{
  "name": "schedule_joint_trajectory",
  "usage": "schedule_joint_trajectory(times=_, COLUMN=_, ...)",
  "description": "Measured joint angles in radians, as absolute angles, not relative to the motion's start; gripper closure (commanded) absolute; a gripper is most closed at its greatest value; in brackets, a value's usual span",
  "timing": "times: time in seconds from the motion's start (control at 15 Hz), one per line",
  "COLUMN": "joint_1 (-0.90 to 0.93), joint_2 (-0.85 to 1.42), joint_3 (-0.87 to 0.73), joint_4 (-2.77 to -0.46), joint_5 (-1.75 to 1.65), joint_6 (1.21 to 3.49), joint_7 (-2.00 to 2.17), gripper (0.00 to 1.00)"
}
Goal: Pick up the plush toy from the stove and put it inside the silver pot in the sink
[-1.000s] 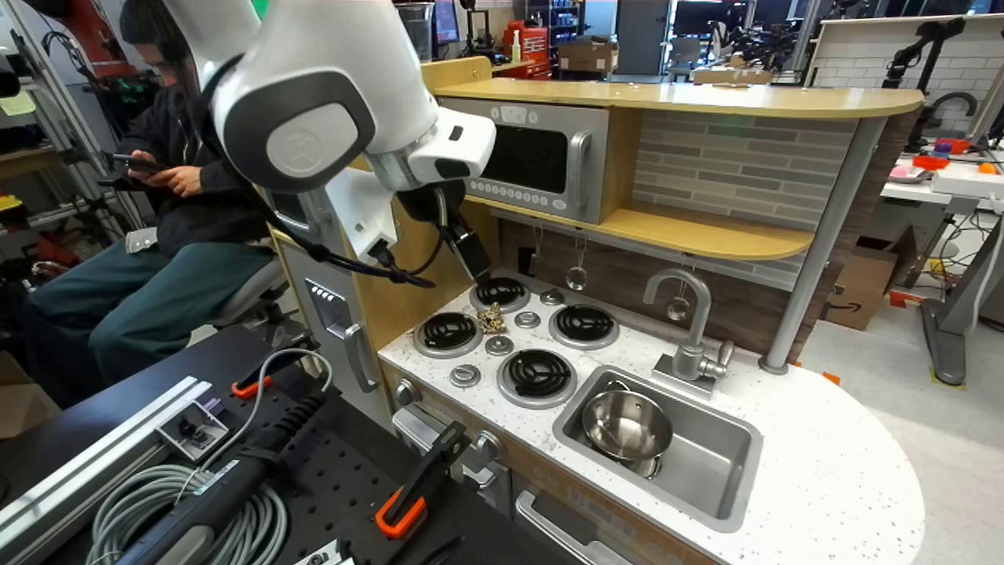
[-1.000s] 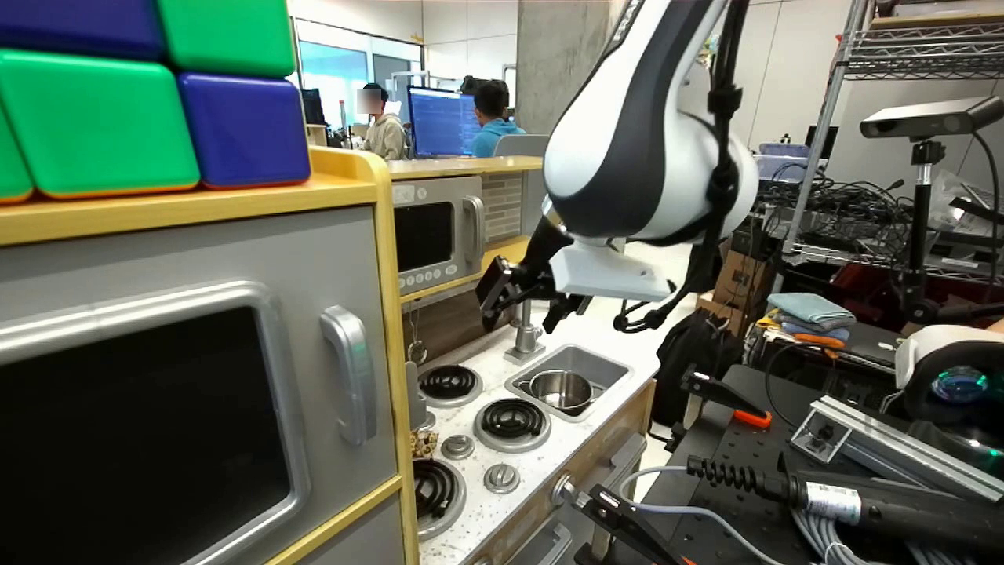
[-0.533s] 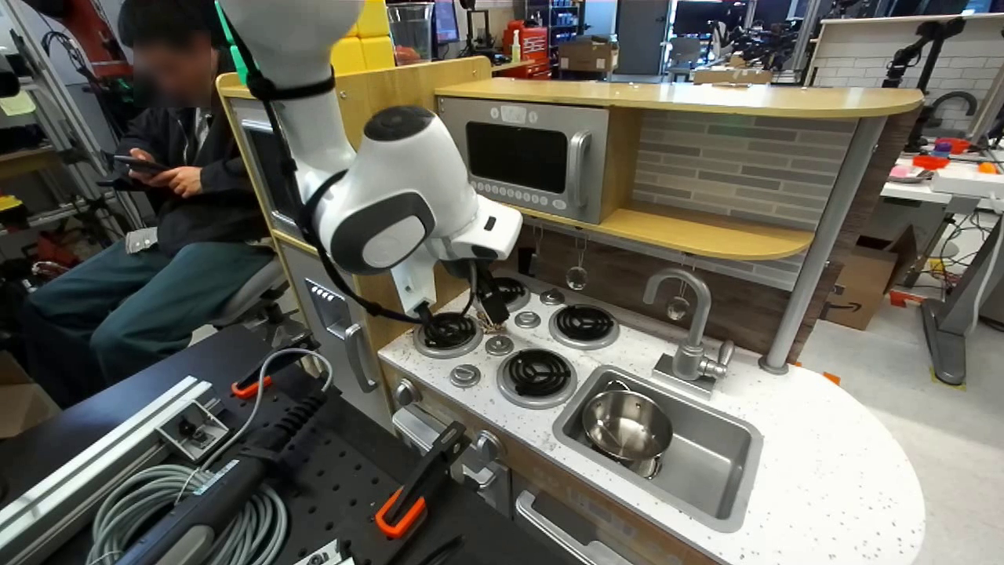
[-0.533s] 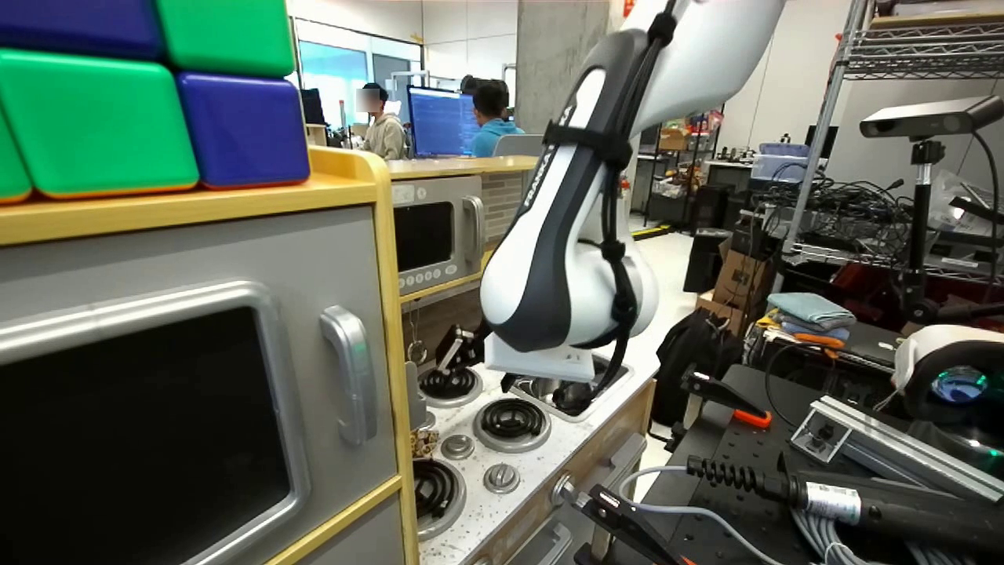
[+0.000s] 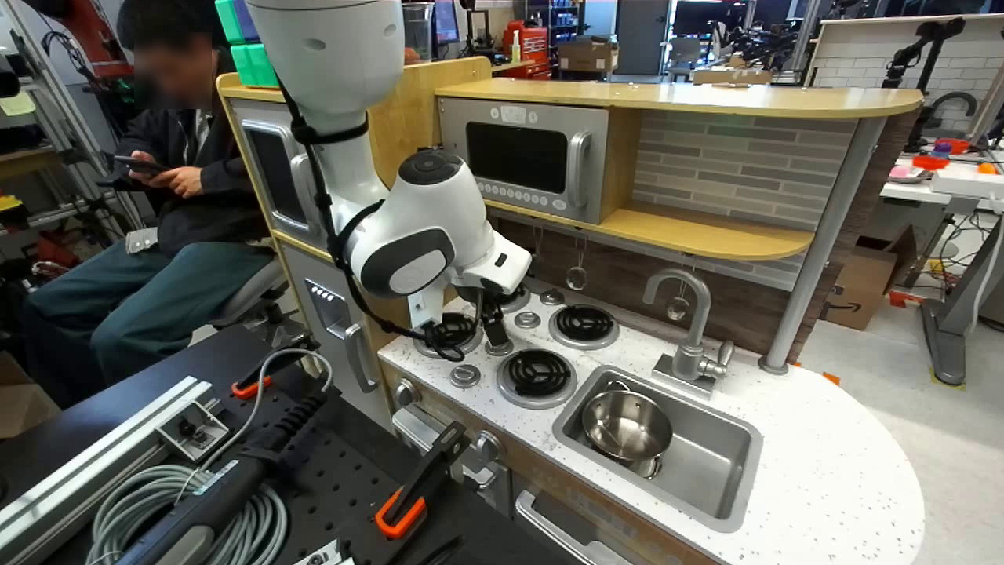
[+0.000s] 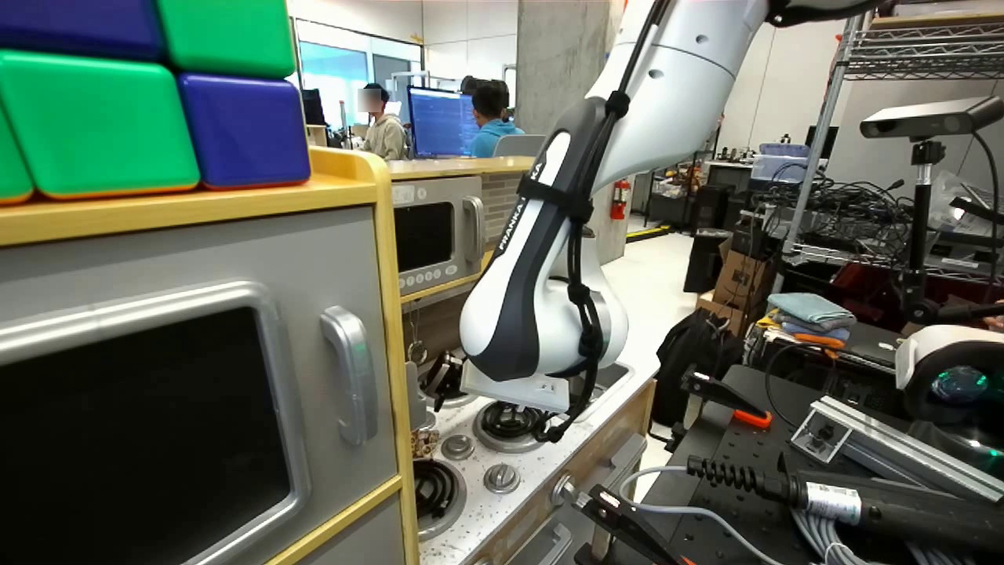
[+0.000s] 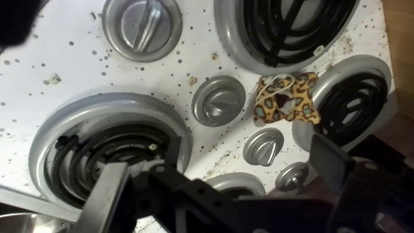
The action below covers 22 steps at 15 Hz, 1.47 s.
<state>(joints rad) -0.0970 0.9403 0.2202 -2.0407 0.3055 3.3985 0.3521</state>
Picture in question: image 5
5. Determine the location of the toy kitchen unit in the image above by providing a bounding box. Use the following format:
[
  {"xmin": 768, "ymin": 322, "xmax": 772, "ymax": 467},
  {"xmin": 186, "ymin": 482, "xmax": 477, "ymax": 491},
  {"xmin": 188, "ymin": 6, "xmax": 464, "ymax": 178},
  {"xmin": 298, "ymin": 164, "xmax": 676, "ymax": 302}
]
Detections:
[{"xmin": 213, "ymin": 57, "xmax": 930, "ymax": 565}]

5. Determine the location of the silver toy faucet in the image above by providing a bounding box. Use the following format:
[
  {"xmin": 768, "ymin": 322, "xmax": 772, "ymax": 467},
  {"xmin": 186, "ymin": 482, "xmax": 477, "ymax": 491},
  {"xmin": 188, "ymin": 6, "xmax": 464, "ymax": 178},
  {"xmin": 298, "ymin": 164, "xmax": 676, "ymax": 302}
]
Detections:
[{"xmin": 640, "ymin": 268, "xmax": 738, "ymax": 395}]

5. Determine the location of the grey cable coil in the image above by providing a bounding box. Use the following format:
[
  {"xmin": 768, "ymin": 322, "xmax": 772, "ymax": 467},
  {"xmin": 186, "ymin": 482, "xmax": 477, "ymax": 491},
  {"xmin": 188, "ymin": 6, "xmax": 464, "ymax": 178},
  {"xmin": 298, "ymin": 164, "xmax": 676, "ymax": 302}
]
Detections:
[{"xmin": 82, "ymin": 458, "xmax": 292, "ymax": 565}]

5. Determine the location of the black clamp with orange grip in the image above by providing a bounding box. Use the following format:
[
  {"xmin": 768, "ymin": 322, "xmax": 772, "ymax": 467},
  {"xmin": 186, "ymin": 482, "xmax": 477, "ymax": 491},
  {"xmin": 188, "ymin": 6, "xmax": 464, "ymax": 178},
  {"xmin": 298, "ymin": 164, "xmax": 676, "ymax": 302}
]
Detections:
[{"xmin": 369, "ymin": 419, "xmax": 474, "ymax": 545}]

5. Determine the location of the black ribbed tool handle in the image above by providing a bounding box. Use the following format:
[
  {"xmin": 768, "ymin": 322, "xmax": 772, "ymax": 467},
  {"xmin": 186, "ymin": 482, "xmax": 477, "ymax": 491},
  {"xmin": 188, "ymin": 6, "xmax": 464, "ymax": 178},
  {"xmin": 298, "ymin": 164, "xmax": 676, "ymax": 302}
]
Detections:
[{"xmin": 114, "ymin": 385, "xmax": 345, "ymax": 565}]

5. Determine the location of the silver metal pot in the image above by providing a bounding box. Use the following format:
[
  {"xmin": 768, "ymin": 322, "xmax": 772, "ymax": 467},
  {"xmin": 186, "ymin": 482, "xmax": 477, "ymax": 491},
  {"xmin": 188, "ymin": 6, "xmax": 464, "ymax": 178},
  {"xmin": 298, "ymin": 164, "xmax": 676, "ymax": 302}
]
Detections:
[{"xmin": 574, "ymin": 379, "xmax": 677, "ymax": 476}]

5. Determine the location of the brown cardboard box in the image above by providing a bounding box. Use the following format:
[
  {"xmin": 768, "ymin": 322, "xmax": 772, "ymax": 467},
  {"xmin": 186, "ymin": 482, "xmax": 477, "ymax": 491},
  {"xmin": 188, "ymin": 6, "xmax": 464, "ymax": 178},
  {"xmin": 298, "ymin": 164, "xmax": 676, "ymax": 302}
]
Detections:
[{"xmin": 818, "ymin": 222, "xmax": 920, "ymax": 334}]

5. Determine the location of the grey work table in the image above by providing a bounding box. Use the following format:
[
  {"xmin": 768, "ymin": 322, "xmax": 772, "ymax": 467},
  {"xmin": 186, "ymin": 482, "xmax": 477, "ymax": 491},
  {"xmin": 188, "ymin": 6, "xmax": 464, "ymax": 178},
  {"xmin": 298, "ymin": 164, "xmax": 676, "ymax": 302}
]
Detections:
[{"xmin": 877, "ymin": 135, "xmax": 1004, "ymax": 389}]

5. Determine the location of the seated person in dark jacket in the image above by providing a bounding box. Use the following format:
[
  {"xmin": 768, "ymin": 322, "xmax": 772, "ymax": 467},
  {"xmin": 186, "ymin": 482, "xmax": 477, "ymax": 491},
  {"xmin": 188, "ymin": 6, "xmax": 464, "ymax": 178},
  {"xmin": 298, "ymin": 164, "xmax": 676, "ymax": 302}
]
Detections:
[{"xmin": 0, "ymin": 0, "xmax": 290, "ymax": 410}]

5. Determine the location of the toy microwave grey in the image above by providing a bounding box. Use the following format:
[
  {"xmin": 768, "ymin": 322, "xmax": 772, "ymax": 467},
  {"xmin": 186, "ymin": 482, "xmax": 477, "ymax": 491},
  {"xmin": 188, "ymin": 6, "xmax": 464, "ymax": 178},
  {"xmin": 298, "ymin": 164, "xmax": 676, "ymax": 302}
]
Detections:
[{"xmin": 436, "ymin": 98, "xmax": 611, "ymax": 227}]

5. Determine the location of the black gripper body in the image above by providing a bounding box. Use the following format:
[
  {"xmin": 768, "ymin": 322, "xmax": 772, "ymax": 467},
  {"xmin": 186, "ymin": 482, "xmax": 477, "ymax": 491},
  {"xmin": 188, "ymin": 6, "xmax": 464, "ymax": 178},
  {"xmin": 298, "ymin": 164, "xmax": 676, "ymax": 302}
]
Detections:
[{"xmin": 464, "ymin": 284, "xmax": 520, "ymax": 322}]

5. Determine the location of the small orange handled clamp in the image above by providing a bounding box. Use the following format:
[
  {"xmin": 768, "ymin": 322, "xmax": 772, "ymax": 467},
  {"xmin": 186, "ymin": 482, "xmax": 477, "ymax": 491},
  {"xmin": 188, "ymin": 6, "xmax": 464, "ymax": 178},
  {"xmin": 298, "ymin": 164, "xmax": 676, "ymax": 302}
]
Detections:
[{"xmin": 225, "ymin": 358, "xmax": 317, "ymax": 404}]

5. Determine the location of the aluminium extrusion rail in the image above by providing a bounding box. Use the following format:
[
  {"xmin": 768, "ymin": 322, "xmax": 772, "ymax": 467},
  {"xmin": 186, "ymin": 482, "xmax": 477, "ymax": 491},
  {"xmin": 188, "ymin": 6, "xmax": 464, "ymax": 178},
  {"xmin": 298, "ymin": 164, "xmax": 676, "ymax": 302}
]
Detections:
[{"xmin": 0, "ymin": 375, "xmax": 213, "ymax": 561}]

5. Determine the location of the grey toy sink basin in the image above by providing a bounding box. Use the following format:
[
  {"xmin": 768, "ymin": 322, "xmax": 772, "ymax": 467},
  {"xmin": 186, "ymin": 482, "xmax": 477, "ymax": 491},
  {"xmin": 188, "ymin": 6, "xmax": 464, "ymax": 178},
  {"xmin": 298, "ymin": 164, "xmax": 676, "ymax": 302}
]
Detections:
[{"xmin": 548, "ymin": 360, "xmax": 766, "ymax": 538}]

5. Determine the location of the grey toy oven door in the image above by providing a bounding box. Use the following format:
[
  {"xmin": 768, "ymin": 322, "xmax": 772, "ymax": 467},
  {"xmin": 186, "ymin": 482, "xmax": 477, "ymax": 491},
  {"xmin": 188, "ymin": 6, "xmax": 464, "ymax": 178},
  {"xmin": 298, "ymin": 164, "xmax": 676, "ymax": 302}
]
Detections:
[{"xmin": 233, "ymin": 109, "xmax": 329, "ymax": 252}]

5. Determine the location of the white pegboard panel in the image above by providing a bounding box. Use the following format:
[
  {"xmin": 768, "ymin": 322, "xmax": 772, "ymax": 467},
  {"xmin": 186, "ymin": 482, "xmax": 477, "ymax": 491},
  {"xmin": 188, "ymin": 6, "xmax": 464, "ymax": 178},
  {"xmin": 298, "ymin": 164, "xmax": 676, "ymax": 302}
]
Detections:
[{"xmin": 799, "ymin": 8, "xmax": 1004, "ymax": 119}]

